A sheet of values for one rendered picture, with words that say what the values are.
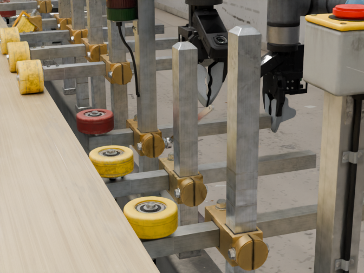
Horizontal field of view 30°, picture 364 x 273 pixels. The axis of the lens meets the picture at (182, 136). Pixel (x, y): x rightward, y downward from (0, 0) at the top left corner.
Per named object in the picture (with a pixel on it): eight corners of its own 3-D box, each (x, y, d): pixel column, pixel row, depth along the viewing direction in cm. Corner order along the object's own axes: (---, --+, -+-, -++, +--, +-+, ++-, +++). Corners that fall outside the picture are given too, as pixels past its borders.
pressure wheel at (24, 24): (20, 41, 238) (33, 22, 238) (23, 45, 231) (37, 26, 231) (6, 31, 236) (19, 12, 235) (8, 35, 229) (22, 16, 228)
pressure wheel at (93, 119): (110, 153, 154) (108, 104, 151) (119, 165, 147) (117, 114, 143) (76, 157, 152) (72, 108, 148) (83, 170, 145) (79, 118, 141)
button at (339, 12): (358, 19, 70) (359, 2, 69) (381, 25, 66) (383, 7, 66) (324, 21, 69) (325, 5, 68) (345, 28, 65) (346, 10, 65)
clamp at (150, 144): (147, 137, 157) (147, 116, 156) (165, 156, 145) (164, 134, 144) (123, 140, 156) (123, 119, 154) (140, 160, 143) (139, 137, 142)
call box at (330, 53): (358, 82, 74) (363, 10, 72) (397, 97, 68) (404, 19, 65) (300, 88, 72) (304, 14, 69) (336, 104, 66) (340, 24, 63)
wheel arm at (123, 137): (265, 127, 163) (265, 110, 162) (271, 131, 160) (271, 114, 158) (85, 149, 150) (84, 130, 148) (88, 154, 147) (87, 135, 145)
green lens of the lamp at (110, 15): (132, 15, 141) (131, 4, 140) (140, 19, 136) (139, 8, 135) (103, 17, 139) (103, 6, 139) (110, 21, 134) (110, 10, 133)
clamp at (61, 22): (70, 26, 244) (69, 12, 242) (77, 33, 232) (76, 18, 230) (52, 28, 242) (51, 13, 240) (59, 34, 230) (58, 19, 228)
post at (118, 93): (127, 185, 179) (120, 0, 164) (131, 190, 176) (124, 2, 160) (115, 187, 178) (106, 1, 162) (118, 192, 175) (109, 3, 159)
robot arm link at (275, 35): (275, 28, 150) (259, 23, 157) (274, 49, 151) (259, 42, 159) (306, 26, 152) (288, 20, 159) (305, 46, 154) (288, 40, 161)
